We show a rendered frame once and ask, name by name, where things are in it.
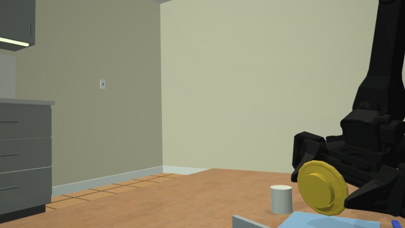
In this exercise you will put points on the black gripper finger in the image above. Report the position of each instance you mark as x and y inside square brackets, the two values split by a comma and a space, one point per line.
[384, 194]
[311, 151]

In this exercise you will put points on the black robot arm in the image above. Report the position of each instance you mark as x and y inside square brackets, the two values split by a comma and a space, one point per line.
[376, 122]

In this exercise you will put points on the yellow plate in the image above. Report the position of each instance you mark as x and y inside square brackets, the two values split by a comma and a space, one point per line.
[322, 187]

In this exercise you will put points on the grey cylinder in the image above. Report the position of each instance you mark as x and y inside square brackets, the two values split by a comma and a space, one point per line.
[281, 199]

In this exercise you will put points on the light blue flat mat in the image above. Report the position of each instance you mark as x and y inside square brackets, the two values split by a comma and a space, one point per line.
[306, 220]

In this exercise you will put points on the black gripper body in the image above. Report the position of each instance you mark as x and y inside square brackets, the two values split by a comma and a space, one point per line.
[356, 165]

